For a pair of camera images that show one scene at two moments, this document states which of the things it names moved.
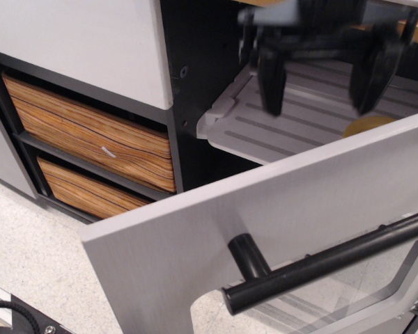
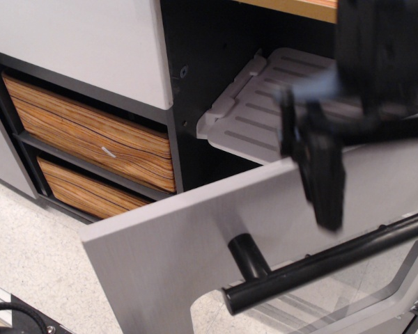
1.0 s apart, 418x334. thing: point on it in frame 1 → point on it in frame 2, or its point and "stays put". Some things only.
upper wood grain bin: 143,152 stays put
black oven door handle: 260,284 stays put
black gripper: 322,26 → 395,79
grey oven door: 166,270 stays put
